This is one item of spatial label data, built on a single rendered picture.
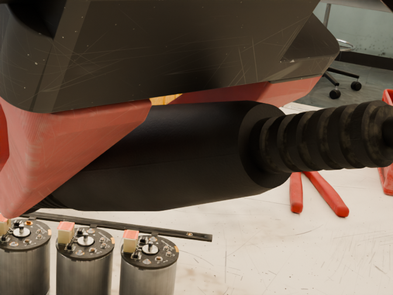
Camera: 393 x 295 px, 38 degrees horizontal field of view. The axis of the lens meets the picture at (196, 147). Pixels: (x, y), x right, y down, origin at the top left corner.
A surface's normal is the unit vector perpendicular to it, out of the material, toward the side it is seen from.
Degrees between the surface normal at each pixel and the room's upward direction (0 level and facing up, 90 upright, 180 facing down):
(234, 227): 0
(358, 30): 90
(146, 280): 90
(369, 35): 90
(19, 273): 90
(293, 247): 0
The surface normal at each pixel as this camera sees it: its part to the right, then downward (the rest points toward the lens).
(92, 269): 0.39, 0.38
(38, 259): 0.79, 0.30
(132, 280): -0.45, 0.29
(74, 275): -0.21, 0.35
